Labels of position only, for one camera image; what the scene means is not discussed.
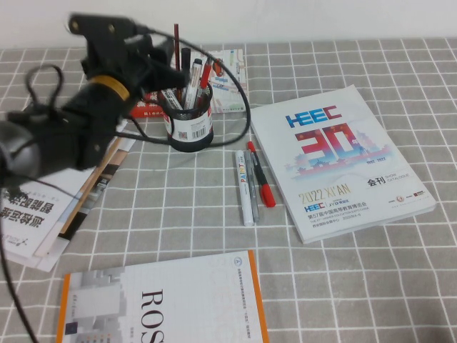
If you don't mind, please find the white HEEC show catalogue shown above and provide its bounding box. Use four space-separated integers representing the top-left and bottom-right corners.
246 84 437 245

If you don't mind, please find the red-spined book with map cover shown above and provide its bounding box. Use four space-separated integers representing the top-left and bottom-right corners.
130 48 248 121

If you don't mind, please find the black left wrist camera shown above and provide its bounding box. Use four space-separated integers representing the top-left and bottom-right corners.
67 13 151 42

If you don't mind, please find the red pen with clip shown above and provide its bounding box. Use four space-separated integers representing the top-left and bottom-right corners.
197 58 212 106

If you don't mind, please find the orange-edged ROS book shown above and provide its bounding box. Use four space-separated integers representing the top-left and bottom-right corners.
55 249 271 343

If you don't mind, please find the red marker pen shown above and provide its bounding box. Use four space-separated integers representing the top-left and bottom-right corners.
246 141 276 208

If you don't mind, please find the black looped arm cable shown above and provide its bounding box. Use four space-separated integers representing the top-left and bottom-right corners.
24 64 66 108

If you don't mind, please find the tan-edged booklet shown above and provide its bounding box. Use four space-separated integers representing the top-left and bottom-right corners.
34 137 136 259

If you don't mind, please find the grey checkered tablecloth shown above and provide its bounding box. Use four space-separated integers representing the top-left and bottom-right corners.
0 37 457 343

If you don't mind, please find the black camera cable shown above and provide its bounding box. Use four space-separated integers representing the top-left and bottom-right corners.
116 24 251 146

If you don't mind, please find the thin black cable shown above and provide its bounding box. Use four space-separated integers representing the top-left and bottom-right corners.
0 180 79 343

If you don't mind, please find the dark red pencil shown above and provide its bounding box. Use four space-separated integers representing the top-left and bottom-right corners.
174 23 182 99

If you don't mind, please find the dark photo brochure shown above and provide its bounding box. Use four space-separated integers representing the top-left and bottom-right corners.
59 142 126 246

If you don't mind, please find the black mesh pen holder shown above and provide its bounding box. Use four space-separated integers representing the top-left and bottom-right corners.
158 84 215 154

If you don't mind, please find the grey pen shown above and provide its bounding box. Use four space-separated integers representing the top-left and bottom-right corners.
247 149 261 225

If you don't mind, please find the white marker with black cap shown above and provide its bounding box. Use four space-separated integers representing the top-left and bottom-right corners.
185 58 203 108

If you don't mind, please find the white paint marker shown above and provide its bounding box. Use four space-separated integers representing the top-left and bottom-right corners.
234 149 255 227

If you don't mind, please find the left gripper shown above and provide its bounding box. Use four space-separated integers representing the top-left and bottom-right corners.
81 32 189 94

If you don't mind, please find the white pen with black end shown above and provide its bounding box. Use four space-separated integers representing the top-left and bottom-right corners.
161 88 185 110

